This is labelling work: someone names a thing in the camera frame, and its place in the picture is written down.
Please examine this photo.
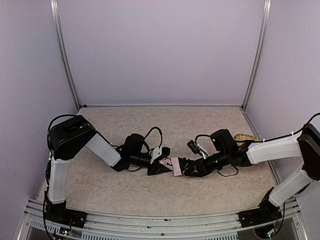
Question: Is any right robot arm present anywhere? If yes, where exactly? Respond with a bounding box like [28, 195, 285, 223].
[184, 123, 320, 207]

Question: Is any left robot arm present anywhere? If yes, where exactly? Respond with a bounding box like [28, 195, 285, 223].
[46, 114, 172, 205]

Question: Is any woven bamboo tray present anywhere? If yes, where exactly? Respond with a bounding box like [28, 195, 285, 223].
[233, 133, 263, 147]

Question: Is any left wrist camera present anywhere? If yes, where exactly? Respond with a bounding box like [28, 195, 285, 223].
[149, 146, 171, 164]

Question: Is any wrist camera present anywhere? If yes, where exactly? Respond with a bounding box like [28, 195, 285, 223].
[149, 146, 171, 164]
[187, 140, 209, 159]

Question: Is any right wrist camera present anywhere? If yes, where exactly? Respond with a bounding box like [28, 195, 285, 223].
[187, 140, 209, 159]

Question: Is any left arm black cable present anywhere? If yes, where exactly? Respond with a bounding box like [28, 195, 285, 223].
[143, 125, 163, 148]

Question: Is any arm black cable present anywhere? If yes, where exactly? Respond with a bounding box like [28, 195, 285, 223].
[143, 125, 163, 148]
[259, 113, 320, 143]

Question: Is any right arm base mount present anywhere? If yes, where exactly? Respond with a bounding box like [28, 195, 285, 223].
[238, 205, 283, 228]

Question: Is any aluminium front rail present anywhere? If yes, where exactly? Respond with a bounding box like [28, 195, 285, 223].
[13, 198, 311, 240]

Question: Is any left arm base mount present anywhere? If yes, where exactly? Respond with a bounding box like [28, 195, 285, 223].
[44, 204, 88, 229]

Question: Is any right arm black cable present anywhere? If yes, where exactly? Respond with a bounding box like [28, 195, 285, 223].
[259, 113, 320, 143]

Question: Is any right aluminium frame post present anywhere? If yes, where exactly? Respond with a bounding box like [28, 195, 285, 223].
[241, 0, 272, 112]

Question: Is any aluminium frame post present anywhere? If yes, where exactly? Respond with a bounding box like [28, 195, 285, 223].
[50, 0, 82, 111]
[241, 0, 272, 112]

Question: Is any left aluminium frame post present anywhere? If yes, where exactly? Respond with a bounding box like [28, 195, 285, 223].
[50, 0, 82, 111]

